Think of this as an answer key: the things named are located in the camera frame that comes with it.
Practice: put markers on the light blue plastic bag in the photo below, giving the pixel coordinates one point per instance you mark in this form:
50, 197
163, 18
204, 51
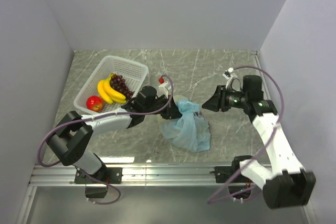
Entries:
190, 132

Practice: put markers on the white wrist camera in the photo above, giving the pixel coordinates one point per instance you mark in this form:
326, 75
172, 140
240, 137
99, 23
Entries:
230, 76
164, 89

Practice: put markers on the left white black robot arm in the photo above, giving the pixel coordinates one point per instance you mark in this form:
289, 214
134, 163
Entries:
70, 139

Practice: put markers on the dark purple fake grapes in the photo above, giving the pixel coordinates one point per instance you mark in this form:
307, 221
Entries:
117, 82

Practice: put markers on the white plastic basket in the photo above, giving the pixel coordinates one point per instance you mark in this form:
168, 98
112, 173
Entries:
133, 72

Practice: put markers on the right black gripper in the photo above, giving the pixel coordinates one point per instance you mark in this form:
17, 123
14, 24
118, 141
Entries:
217, 101

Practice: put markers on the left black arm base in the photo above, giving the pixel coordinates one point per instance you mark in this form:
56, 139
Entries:
102, 176

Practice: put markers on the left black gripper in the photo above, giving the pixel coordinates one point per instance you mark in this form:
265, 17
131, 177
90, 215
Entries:
172, 112

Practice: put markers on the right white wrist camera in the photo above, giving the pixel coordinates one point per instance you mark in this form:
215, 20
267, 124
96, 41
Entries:
230, 76

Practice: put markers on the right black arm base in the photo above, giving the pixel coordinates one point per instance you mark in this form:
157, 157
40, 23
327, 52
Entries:
223, 173

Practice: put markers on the red fake apple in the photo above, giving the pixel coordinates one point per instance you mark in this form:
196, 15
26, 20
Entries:
94, 103

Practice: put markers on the aluminium mounting rail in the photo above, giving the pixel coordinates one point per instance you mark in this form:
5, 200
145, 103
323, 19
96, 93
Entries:
145, 174

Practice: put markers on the yellow banana bunch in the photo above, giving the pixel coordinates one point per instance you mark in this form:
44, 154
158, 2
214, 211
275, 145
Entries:
108, 94

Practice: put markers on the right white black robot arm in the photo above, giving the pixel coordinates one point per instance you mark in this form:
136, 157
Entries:
287, 183

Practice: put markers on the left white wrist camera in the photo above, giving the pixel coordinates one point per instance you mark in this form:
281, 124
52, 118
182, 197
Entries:
164, 89

